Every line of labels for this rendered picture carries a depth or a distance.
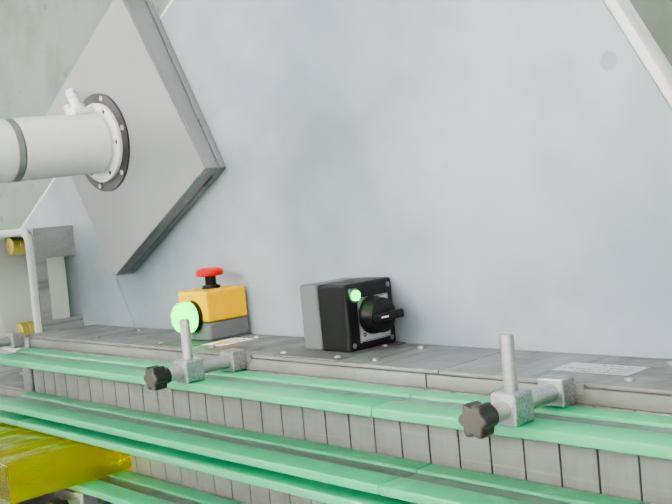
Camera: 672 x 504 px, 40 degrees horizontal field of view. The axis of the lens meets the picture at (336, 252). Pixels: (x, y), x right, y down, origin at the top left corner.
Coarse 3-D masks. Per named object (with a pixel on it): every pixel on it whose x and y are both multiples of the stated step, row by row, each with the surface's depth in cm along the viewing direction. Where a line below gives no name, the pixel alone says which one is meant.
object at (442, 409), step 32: (32, 352) 149; (64, 352) 145; (192, 384) 107; (224, 384) 105; (256, 384) 103; (288, 384) 103; (320, 384) 100; (352, 384) 98; (384, 416) 85; (416, 416) 82; (448, 416) 80; (544, 416) 78; (576, 416) 77; (608, 416) 75; (640, 416) 74; (608, 448) 69; (640, 448) 67
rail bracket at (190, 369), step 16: (192, 352) 109; (224, 352) 113; (240, 352) 113; (160, 368) 105; (176, 368) 107; (192, 368) 108; (208, 368) 110; (224, 368) 112; (240, 368) 113; (160, 384) 105
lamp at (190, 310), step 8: (184, 304) 128; (192, 304) 129; (176, 312) 128; (184, 312) 127; (192, 312) 128; (200, 312) 128; (176, 320) 128; (192, 320) 127; (200, 320) 128; (176, 328) 129; (192, 328) 128; (200, 328) 129
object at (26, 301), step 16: (0, 240) 174; (0, 256) 175; (16, 256) 177; (32, 256) 162; (0, 272) 175; (16, 272) 177; (32, 272) 162; (0, 288) 175; (16, 288) 177; (32, 288) 162; (0, 304) 175; (16, 304) 176; (32, 304) 163; (0, 320) 175; (16, 320) 176; (32, 320) 178; (0, 336) 174
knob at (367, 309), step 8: (368, 296) 108; (376, 296) 108; (368, 304) 107; (376, 304) 107; (384, 304) 107; (392, 304) 108; (360, 312) 107; (368, 312) 107; (376, 312) 106; (384, 312) 106; (392, 312) 107; (400, 312) 108; (360, 320) 107; (368, 320) 107; (376, 320) 106; (384, 320) 106; (392, 320) 108; (368, 328) 107; (376, 328) 107; (384, 328) 107
